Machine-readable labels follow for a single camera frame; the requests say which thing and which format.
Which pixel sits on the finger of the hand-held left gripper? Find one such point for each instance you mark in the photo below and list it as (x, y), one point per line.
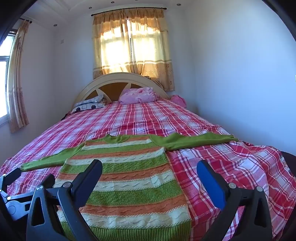
(49, 181)
(11, 177)

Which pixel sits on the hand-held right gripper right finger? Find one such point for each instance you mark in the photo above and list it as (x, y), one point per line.
(209, 183)

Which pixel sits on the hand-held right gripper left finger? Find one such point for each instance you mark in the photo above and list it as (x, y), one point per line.
(92, 172)

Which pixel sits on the green orange striped knit sweater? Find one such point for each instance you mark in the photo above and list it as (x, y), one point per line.
(138, 173)

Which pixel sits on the white patterned pillow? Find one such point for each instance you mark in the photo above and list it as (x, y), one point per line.
(89, 105)

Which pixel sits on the red plaid bedsheet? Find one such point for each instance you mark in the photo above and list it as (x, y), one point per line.
(161, 115)

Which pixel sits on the narrow yellow window curtain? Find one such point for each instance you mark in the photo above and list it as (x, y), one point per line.
(17, 92)

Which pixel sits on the cream arched bed headboard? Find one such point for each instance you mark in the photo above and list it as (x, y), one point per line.
(111, 89)

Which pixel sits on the pink bundled cloth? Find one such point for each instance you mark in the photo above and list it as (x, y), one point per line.
(178, 100)

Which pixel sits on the pink floral pillow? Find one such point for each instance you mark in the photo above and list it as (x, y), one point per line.
(137, 96)

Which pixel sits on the white framed window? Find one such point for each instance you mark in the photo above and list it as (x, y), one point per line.
(3, 81)

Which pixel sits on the wide yellow window curtain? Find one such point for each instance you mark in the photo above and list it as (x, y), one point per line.
(157, 69)

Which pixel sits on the black curtain rod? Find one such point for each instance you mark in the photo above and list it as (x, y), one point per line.
(29, 21)
(165, 9)

